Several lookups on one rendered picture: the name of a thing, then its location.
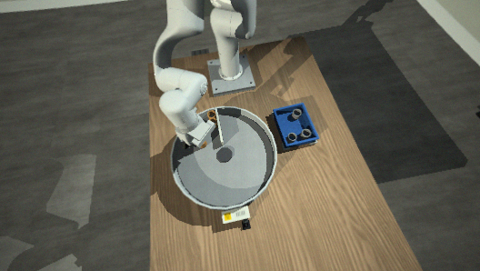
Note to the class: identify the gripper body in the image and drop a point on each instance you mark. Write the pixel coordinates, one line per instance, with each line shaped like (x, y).
(185, 136)

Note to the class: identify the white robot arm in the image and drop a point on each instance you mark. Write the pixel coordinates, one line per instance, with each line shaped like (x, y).
(183, 89)

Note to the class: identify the blue square tray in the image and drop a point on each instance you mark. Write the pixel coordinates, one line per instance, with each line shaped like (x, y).
(286, 124)

